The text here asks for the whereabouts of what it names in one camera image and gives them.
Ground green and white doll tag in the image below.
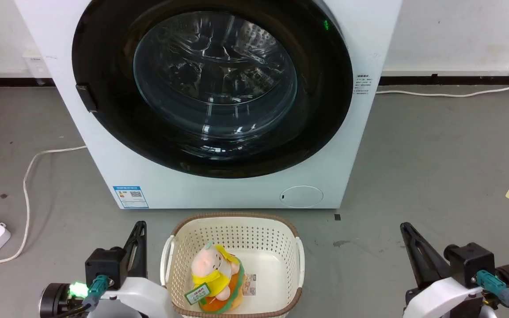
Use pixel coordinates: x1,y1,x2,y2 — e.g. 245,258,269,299
184,283,212,306

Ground pink plush doll yellow clothes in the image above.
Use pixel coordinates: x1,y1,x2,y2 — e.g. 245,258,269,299
186,241,247,314

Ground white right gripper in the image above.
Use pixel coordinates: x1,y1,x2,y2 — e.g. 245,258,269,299
399,222,486,318

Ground left camera cable teal plug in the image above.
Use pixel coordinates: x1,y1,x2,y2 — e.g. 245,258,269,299
59,274,110,318

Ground blue energy label sticker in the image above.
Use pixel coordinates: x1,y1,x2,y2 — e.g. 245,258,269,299
113,185,149,209

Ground right camera cable teal plug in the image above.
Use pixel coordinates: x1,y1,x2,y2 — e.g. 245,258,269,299
475,270,509,318

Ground white front-load washing machine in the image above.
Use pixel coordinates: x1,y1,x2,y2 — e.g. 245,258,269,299
14,0,403,209

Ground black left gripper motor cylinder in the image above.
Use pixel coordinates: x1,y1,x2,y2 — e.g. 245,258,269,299
39,283,72,318

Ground cream perforated laundry basket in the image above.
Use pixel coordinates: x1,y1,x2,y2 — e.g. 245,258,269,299
160,212,305,318

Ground white washer power cable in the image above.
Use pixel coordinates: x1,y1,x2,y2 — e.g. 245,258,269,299
376,75,509,98

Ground white power strip cable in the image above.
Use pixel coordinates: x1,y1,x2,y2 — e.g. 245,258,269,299
0,145,88,265

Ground small printed basket sticker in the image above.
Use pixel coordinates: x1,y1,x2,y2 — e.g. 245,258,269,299
242,274,258,296

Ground camera cable teal plug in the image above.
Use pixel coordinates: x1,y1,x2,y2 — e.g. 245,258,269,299
59,274,110,318
475,270,509,318

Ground round white filter cover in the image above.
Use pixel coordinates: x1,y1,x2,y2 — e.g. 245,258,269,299
280,185,324,208

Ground black round glass washer door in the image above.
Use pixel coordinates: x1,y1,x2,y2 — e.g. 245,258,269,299
72,0,353,179

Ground white wall outlet box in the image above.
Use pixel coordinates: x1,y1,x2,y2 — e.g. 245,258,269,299
22,52,50,86

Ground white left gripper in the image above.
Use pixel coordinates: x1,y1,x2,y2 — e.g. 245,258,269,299
87,221,174,318

